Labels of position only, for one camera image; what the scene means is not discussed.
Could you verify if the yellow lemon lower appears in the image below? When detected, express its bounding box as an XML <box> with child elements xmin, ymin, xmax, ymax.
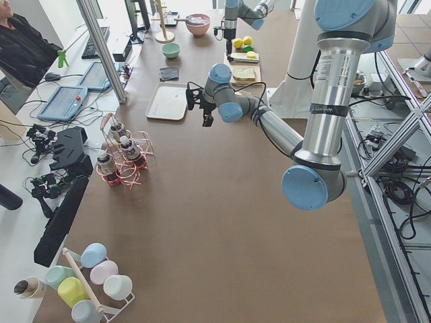
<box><xmin>232</xmin><ymin>38</ymin><xmax>244</xmax><ymax>49</ymax></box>

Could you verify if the bread slice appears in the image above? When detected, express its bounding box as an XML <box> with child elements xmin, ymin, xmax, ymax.
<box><xmin>232</xmin><ymin>67</ymin><xmax>256</xmax><ymax>81</ymax></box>

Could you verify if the teach pendant near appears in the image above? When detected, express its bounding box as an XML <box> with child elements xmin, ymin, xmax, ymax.
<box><xmin>37</xmin><ymin>86</ymin><xmax>88</xmax><ymax>121</ymax></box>

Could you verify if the tea bottle two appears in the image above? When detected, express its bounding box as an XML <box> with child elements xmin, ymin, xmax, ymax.
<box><xmin>120</xmin><ymin>135</ymin><xmax>139</xmax><ymax>161</ymax></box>

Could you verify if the wooden cutting board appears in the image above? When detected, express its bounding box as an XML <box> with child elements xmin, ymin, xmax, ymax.
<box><xmin>224</xmin><ymin>52</ymin><xmax>261</xmax><ymax>85</ymax></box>

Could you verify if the steel muddler tool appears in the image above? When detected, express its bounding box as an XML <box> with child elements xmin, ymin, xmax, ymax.
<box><xmin>227</xmin><ymin>57</ymin><xmax>260</xmax><ymax>64</ymax></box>

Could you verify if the paper cup with metal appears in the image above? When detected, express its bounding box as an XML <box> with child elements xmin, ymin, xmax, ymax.
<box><xmin>13</xmin><ymin>277</ymin><xmax>46</xmax><ymax>299</ymax></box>

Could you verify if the green lime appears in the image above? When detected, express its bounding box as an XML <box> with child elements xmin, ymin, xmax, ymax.
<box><xmin>242</xmin><ymin>44</ymin><xmax>254</xmax><ymax>52</ymax></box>

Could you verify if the yellow lemon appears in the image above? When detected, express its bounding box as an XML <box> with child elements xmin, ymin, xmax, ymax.
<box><xmin>232</xmin><ymin>38</ymin><xmax>244</xmax><ymax>49</ymax></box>
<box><xmin>242</xmin><ymin>36</ymin><xmax>253</xmax><ymax>46</ymax></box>

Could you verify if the wooden mug tree stand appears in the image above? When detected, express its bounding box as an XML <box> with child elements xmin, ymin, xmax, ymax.
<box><xmin>152</xmin><ymin>0</ymin><xmax>175</xmax><ymax>44</ymax></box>

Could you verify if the tea bottle three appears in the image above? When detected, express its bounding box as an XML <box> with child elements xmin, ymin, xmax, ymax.
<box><xmin>97</xmin><ymin>149</ymin><xmax>117</xmax><ymax>184</ymax></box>

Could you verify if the mint cup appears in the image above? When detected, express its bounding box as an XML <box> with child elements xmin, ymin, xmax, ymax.
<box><xmin>45</xmin><ymin>265</ymin><xmax>76</xmax><ymax>290</ymax></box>

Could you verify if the pink cup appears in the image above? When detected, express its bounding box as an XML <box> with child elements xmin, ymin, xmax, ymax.
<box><xmin>90</xmin><ymin>260</ymin><xmax>119</xmax><ymax>285</ymax></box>

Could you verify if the white cup rack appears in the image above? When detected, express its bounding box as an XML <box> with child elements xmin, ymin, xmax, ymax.
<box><xmin>62</xmin><ymin>248</ymin><xmax>135</xmax><ymax>322</ymax></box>

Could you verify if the pink bowl with ice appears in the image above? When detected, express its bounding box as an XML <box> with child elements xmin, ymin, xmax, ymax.
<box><xmin>185</xmin><ymin>13</ymin><xmax>211</xmax><ymax>36</ymax></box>

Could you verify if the yellow cup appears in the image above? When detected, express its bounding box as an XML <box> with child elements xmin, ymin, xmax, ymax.
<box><xmin>57</xmin><ymin>277</ymin><xmax>90</xmax><ymax>308</ymax></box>

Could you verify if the seated person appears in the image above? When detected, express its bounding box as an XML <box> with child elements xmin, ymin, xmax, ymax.
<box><xmin>1</xmin><ymin>1</ymin><xmax>62</xmax><ymax>88</ymax></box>

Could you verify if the tea bottle one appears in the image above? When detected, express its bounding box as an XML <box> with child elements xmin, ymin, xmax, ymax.
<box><xmin>110</xmin><ymin>123</ymin><xmax>127</xmax><ymax>143</ymax></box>

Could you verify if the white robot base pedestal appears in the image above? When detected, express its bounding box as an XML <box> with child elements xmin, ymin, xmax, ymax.
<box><xmin>268</xmin><ymin>0</ymin><xmax>320</xmax><ymax>118</ymax></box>

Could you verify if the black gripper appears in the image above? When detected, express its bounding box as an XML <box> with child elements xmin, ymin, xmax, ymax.
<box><xmin>213</xmin><ymin>26</ymin><xmax>236</xmax><ymax>54</ymax></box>
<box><xmin>186</xmin><ymin>81</ymin><xmax>216</xmax><ymax>127</ymax></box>

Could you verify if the grey cup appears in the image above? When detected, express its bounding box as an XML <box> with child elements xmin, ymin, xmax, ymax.
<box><xmin>71</xmin><ymin>299</ymin><xmax>103</xmax><ymax>323</ymax></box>

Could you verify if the black keyboard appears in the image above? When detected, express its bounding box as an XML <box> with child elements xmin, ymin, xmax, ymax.
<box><xmin>81</xmin><ymin>27</ymin><xmax>110</xmax><ymax>59</ymax></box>

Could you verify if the white cup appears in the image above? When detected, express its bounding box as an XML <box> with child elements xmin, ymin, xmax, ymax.
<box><xmin>103</xmin><ymin>275</ymin><xmax>133</xmax><ymax>300</ymax></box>

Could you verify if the yellow lemon upper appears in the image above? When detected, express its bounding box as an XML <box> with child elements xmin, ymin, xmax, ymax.
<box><xmin>242</xmin><ymin>36</ymin><xmax>253</xmax><ymax>46</ymax></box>

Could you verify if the mint green bowl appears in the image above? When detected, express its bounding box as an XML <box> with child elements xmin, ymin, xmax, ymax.
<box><xmin>161</xmin><ymin>42</ymin><xmax>180</xmax><ymax>59</ymax></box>

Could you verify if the copper wire bottle rack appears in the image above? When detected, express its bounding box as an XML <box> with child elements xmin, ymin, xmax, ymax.
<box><xmin>96</xmin><ymin>112</ymin><xmax>155</xmax><ymax>190</ymax></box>

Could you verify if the cream rabbit tray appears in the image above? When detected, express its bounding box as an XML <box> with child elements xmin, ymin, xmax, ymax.
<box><xmin>145</xmin><ymin>82</ymin><xmax>187</xmax><ymax>121</ymax></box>

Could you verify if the teach pendant far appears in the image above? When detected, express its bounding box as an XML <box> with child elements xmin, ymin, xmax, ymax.
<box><xmin>77</xmin><ymin>61</ymin><xmax>110</xmax><ymax>92</ymax></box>

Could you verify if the blue cup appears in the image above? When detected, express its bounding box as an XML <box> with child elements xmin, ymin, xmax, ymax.
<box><xmin>81</xmin><ymin>242</ymin><xmax>107</xmax><ymax>268</ymax></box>

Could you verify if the grey folded cloth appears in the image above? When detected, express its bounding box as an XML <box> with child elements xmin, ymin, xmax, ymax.
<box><xmin>159</xmin><ymin>66</ymin><xmax>179</xmax><ymax>81</ymax></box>

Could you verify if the metal ice scoop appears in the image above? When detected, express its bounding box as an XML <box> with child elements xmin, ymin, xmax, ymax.
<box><xmin>174</xmin><ymin>15</ymin><xmax>206</xmax><ymax>26</ymax></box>

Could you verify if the teach pendant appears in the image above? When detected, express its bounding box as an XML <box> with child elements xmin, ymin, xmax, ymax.
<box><xmin>77</xmin><ymin>61</ymin><xmax>110</xmax><ymax>92</ymax></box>
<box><xmin>37</xmin><ymin>86</ymin><xmax>88</xmax><ymax>121</ymax></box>

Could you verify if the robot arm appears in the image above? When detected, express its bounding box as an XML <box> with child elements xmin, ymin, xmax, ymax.
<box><xmin>213</xmin><ymin>0</ymin><xmax>275</xmax><ymax>61</ymax></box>
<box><xmin>186</xmin><ymin>1</ymin><xmax>397</xmax><ymax>211</ymax></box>

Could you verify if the half lemon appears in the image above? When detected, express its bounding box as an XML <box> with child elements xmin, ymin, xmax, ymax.
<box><xmin>246</xmin><ymin>50</ymin><xmax>257</xmax><ymax>59</ymax></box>

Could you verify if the aluminium frame post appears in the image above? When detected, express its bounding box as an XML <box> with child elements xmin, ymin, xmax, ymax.
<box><xmin>76</xmin><ymin>0</ymin><xmax>127</xmax><ymax>104</ymax></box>

